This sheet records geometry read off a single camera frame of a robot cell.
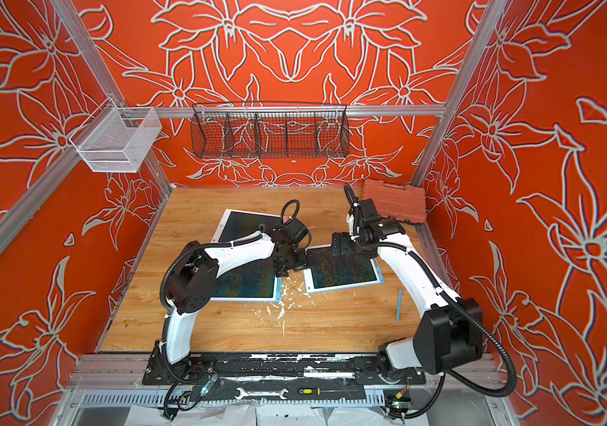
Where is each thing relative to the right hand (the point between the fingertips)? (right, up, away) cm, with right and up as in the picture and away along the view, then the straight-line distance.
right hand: (344, 245), depth 82 cm
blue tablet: (-29, -14, +8) cm, 33 cm away
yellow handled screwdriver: (-11, -38, -13) cm, 41 cm away
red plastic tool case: (+26, +15, +27) cm, 40 cm away
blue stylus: (+19, -20, +2) cm, 27 cm away
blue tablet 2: (-3, -11, +10) cm, 15 cm away
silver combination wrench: (-29, -39, -13) cm, 50 cm away
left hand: (-11, -9, +8) cm, 17 cm away
